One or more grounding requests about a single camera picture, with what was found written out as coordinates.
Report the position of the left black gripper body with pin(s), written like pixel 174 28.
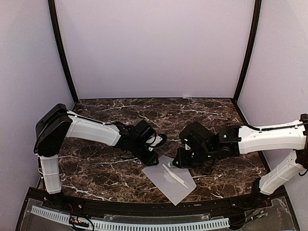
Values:
pixel 144 158

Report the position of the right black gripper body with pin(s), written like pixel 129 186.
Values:
pixel 193 160

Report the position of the grey envelope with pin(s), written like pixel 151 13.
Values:
pixel 173 190

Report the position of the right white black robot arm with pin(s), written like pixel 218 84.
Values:
pixel 202 145

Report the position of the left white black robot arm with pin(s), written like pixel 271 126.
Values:
pixel 59 123

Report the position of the small circuit board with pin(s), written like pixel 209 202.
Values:
pixel 77 223

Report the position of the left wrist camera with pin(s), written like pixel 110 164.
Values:
pixel 156 141

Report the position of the white slotted cable duct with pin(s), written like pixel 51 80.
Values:
pixel 122 223

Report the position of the black front rail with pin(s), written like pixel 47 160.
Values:
pixel 229 206

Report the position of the right black frame post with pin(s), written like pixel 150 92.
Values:
pixel 249 50

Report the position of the black frame post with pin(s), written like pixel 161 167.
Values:
pixel 61 51
pixel 249 50

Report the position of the left black frame post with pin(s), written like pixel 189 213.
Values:
pixel 61 51

